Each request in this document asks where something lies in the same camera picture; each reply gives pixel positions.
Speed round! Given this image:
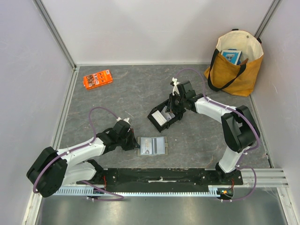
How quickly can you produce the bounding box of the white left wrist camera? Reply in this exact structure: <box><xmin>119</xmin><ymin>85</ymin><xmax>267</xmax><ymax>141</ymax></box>
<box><xmin>116</xmin><ymin>117</ymin><xmax>131</xmax><ymax>125</ymax></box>

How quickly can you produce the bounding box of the black card tray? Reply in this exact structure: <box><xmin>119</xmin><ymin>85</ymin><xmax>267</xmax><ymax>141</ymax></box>
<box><xmin>147</xmin><ymin>100</ymin><xmax>186</xmax><ymax>133</ymax></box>

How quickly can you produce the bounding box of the light blue cable duct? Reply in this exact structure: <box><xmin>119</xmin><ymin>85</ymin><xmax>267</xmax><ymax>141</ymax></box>
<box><xmin>53</xmin><ymin>186</ymin><xmax>220</xmax><ymax>197</ymax></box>

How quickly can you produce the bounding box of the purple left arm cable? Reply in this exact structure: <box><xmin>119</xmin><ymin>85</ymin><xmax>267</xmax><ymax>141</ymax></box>
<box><xmin>32</xmin><ymin>107</ymin><xmax>125</xmax><ymax>202</ymax></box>

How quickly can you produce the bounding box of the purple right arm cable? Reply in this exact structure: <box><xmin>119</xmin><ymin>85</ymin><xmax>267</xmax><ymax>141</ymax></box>
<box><xmin>176</xmin><ymin>68</ymin><xmax>260</xmax><ymax>202</ymax></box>

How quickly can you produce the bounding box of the blue book in bag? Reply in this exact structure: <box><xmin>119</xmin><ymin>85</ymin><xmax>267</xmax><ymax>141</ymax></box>
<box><xmin>221</xmin><ymin>49</ymin><xmax>242</xmax><ymax>65</ymax></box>

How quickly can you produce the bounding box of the yellow canvas tote bag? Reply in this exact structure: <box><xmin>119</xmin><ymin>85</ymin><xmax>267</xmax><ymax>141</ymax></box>
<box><xmin>204</xmin><ymin>29</ymin><xmax>264</xmax><ymax>97</ymax></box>

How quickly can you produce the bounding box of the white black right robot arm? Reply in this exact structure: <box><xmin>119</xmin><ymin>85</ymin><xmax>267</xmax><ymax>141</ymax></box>
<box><xmin>167</xmin><ymin>78</ymin><xmax>260</xmax><ymax>185</ymax></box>

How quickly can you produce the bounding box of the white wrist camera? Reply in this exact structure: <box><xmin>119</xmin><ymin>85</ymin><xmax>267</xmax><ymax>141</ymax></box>
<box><xmin>171</xmin><ymin>77</ymin><xmax>180</xmax><ymax>96</ymax></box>
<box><xmin>116</xmin><ymin>117</ymin><xmax>131</xmax><ymax>125</ymax></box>

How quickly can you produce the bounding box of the orange card box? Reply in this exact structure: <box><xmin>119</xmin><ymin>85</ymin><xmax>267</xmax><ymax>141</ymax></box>
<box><xmin>82</xmin><ymin>69</ymin><xmax>113</xmax><ymax>90</ymax></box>

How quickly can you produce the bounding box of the beige leather card holder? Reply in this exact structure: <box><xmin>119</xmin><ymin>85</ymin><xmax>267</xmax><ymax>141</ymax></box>
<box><xmin>137</xmin><ymin>136</ymin><xmax>169</xmax><ymax>156</ymax></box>

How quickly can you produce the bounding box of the white card stack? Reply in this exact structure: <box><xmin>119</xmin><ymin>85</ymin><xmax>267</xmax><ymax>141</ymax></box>
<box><xmin>151</xmin><ymin>110</ymin><xmax>167</xmax><ymax>126</ymax></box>

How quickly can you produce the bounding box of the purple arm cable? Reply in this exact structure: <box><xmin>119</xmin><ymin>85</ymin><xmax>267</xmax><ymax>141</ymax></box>
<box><xmin>32</xmin><ymin>107</ymin><xmax>125</xmax><ymax>202</ymax></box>
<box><xmin>176</xmin><ymin>68</ymin><xmax>260</xmax><ymax>202</ymax></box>

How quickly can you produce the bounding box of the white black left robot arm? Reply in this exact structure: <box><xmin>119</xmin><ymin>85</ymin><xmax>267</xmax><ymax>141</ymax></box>
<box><xmin>26</xmin><ymin>119</ymin><xmax>138</xmax><ymax>198</ymax></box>

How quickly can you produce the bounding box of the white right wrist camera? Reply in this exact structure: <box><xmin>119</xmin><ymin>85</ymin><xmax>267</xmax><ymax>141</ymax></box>
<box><xmin>171</xmin><ymin>77</ymin><xmax>180</xmax><ymax>96</ymax></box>

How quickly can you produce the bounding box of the white magnetic stripe card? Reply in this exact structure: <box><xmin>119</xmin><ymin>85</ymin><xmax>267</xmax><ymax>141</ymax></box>
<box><xmin>152</xmin><ymin>137</ymin><xmax>165</xmax><ymax>155</ymax></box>

